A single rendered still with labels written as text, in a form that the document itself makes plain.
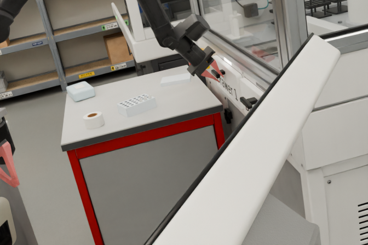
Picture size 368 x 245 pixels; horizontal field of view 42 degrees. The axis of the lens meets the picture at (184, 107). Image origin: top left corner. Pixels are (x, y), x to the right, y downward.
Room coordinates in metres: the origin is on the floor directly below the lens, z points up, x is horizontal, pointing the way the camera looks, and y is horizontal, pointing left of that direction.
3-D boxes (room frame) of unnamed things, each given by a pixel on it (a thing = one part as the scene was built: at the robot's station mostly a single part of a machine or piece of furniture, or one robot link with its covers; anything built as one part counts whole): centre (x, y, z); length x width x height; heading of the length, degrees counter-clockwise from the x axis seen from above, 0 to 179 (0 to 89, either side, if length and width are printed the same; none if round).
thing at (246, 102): (1.18, -0.17, 0.91); 0.07 x 0.04 x 0.01; 7
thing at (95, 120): (1.64, 0.33, 0.78); 0.07 x 0.07 x 0.04
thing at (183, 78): (1.98, 0.01, 0.77); 0.13 x 0.09 x 0.02; 83
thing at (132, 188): (1.87, 0.19, 0.38); 0.62 x 0.58 x 0.76; 7
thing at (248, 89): (1.19, -0.20, 0.87); 0.29 x 0.02 x 0.11; 7
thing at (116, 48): (5.29, 0.51, 0.28); 0.41 x 0.32 x 0.28; 101
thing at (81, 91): (2.05, 0.43, 0.78); 0.15 x 0.10 x 0.04; 22
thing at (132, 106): (1.71, 0.17, 0.78); 0.12 x 0.08 x 0.04; 117
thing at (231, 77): (1.50, -0.16, 0.87); 0.29 x 0.02 x 0.11; 7
